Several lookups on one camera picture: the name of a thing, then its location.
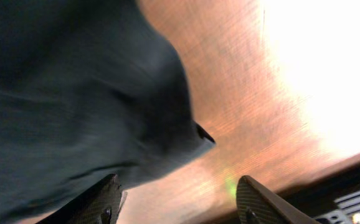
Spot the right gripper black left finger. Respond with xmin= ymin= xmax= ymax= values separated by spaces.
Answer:
xmin=37 ymin=174 xmax=127 ymax=224

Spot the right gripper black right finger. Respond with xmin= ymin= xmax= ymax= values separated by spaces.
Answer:
xmin=236 ymin=175 xmax=320 ymax=224

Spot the black Nike t-shirt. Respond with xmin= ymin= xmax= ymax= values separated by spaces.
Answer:
xmin=0 ymin=0 xmax=215 ymax=223

